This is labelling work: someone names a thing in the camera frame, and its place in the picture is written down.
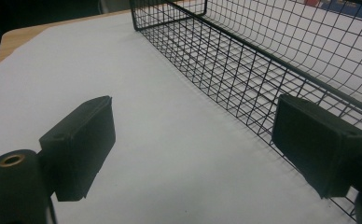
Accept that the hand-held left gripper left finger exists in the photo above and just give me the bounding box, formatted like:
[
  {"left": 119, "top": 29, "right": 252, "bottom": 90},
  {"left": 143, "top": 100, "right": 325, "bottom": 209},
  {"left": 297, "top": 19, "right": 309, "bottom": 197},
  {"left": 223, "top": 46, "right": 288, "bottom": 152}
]
[{"left": 38, "top": 95, "right": 117, "bottom": 203}]

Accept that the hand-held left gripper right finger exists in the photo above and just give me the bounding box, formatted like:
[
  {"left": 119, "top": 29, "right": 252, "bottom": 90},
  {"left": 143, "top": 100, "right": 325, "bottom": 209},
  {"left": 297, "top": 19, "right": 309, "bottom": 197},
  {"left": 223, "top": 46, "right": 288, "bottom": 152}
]
[{"left": 271, "top": 93, "right": 362, "bottom": 200}]

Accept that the white table cover sheet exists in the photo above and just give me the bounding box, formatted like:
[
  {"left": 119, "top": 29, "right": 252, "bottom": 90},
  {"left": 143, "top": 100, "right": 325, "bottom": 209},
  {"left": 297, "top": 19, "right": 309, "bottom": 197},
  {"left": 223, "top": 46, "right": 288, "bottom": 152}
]
[{"left": 0, "top": 0, "right": 362, "bottom": 224}]

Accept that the dark blue packet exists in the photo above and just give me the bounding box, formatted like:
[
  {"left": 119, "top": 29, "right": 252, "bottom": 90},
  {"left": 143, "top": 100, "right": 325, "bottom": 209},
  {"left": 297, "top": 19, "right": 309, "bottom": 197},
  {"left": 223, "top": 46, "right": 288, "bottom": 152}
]
[{"left": 304, "top": 0, "right": 362, "bottom": 23}]

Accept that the black wire basket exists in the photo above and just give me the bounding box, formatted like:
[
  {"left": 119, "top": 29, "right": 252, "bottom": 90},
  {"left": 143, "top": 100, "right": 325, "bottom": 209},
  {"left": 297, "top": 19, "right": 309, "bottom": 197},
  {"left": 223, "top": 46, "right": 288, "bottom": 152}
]
[{"left": 129, "top": 0, "right": 362, "bottom": 222}]

